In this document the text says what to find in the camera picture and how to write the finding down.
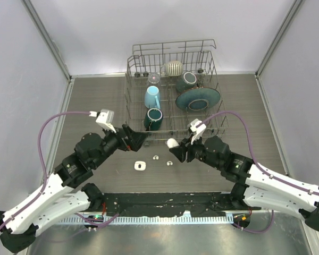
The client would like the dark green mug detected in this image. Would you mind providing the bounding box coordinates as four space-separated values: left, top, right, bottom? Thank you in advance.
144 108 163 131

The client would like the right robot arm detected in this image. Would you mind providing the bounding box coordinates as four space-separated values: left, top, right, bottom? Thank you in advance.
166 136 319 232

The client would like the clear glass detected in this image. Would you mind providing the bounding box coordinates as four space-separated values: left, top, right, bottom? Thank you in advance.
147 73 161 86

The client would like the white cable duct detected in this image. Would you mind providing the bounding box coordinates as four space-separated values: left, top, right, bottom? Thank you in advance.
57 212 233 225

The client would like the white square charging case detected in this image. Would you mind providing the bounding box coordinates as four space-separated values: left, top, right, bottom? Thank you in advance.
134 161 146 171

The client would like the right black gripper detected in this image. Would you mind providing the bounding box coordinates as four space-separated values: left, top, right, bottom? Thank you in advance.
170 133 222 171

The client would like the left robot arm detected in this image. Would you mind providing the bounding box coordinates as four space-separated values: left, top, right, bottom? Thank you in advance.
0 124 148 253

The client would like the light blue mug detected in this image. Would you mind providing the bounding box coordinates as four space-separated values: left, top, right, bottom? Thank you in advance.
144 86 161 109

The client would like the dark teal bowl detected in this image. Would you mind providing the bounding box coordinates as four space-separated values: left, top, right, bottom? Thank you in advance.
175 72 197 93

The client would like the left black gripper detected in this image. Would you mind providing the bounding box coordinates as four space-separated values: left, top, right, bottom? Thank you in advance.
93 123 149 168

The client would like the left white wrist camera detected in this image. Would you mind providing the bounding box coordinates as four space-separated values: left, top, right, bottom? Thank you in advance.
89 109 116 133

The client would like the white oval earbud case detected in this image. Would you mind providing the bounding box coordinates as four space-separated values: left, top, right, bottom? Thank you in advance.
166 138 179 149

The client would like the striped ceramic cup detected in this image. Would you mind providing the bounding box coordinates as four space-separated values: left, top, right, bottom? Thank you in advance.
160 61 183 77

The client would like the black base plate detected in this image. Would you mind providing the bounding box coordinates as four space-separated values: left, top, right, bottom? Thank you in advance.
88 192 249 218

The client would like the teal ceramic plate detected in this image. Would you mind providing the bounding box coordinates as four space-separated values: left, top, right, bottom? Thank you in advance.
175 87 221 112

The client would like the grey wire dish rack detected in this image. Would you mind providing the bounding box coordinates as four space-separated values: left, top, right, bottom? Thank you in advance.
124 39 225 146

